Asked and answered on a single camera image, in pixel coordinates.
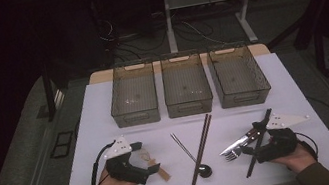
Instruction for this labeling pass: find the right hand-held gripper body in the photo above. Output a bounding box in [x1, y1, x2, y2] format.
[248, 107, 317, 164]

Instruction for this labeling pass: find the light wooden spoon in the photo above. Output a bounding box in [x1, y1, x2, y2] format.
[137, 144, 172, 185]

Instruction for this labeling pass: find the white floor cable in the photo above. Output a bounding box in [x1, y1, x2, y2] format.
[180, 14, 228, 51]

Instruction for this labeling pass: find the wood-handled metal fork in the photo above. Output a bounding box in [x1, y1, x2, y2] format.
[220, 131, 265, 164]

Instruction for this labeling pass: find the tangle of black floor cables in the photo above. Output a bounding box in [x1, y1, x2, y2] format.
[95, 0, 236, 66]

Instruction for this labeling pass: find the metal spoon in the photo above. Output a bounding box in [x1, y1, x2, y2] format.
[169, 127, 215, 183]

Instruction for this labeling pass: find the wood-handled metal knife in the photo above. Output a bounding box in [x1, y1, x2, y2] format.
[215, 126, 264, 157]

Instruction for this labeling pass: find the translucent grey plastic bin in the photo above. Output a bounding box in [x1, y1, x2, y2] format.
[156, 47, 216, 120]
[204, 38, 275, 112]
[102, 57, 163, 130]

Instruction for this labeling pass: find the person's right hand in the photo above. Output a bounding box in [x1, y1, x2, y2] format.
[267, 140, 320, 179]

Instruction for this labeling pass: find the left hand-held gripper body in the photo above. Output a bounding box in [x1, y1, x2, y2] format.
[99, 132, 152, 185]

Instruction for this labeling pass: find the white metal frame desk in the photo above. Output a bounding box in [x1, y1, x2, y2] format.
[149, 0, 315, 60]

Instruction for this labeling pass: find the right hand-held gripper black cable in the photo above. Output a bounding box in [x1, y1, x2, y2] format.
[294, 128, 320, 165]

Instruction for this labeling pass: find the black chopstick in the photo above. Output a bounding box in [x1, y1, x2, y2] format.
[235, 107, 283, 179]
[236, 107, 283, 178]

